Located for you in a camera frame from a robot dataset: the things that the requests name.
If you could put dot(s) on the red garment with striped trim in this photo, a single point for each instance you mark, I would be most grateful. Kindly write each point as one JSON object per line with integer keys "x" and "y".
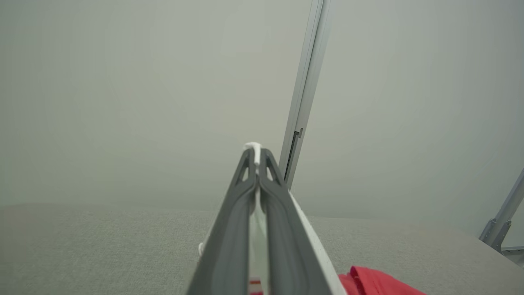
{"x": 258, "y": 246}

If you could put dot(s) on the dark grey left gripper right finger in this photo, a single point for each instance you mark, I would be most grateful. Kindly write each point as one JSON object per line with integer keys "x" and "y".
{"x": 290, "y": 254}

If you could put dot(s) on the red shorts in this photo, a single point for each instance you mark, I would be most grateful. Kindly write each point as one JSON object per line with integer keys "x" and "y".
{"x": 376, "y": 282}

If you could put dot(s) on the grey aluminium partition post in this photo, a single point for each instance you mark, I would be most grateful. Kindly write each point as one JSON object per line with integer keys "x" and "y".
{"x": 309, "y": 82}

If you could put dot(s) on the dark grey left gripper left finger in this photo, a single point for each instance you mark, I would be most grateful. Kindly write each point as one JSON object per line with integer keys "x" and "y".
{"x": 229, "y": 246}

